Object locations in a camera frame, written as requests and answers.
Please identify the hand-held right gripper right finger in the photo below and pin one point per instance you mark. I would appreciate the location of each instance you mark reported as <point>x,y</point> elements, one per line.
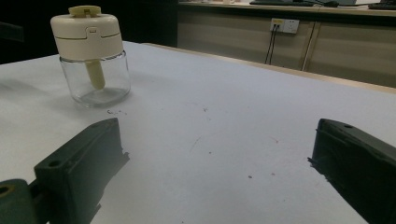
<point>358,161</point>

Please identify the white table cover board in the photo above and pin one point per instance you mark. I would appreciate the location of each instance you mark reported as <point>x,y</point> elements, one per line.
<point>218,124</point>

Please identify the black keyboard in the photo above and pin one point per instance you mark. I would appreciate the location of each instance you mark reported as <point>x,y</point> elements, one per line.
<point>383,6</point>

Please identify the white wall socket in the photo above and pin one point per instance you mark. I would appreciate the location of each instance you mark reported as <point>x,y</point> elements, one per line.
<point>285,25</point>

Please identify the black computer mouse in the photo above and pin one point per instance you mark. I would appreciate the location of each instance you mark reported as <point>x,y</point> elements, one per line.
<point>331,4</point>

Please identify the glass jar with cream lid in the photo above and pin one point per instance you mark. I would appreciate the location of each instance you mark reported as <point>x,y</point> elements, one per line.
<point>88,34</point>

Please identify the beige wooden cabinet desk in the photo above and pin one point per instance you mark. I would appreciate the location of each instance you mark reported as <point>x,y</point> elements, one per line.
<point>342,53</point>

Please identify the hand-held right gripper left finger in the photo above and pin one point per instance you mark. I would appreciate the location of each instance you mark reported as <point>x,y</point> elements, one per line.
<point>77,161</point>

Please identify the pale yellow jar spoon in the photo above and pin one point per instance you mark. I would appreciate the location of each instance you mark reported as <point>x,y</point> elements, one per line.
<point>95,74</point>

